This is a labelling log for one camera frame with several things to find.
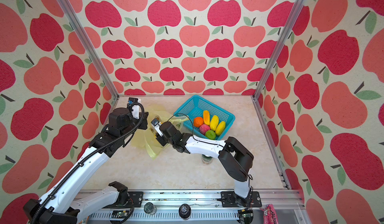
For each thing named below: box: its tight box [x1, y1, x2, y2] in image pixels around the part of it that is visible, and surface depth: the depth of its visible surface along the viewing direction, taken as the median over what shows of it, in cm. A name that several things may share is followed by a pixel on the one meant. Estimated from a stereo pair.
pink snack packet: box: [259, 204, 279, 224], surface depth 70 cm
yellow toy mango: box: [203, 110, 211, 126], surface depth 104 cm
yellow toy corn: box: [215, 121, 226, 136], surface depth 100 cm
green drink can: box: [201, 154, 213, 165], surface depth 82 cm
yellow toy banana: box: [210, 115, 220, 132], surface depth 101 cm
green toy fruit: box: [205, 130, 217, 140], surface depth 94 cm
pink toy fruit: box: [199, 124, 211, 135], surface depth 97 cm
